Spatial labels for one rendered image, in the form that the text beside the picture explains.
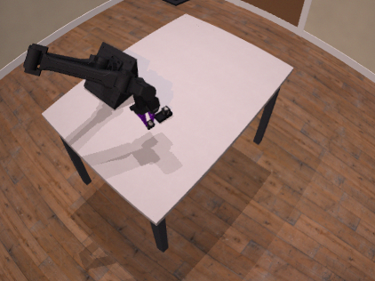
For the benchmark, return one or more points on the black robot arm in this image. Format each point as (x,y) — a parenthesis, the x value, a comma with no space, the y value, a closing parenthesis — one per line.
(91,70)

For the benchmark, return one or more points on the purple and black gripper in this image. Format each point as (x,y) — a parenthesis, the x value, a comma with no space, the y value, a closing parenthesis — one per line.
(142,113)

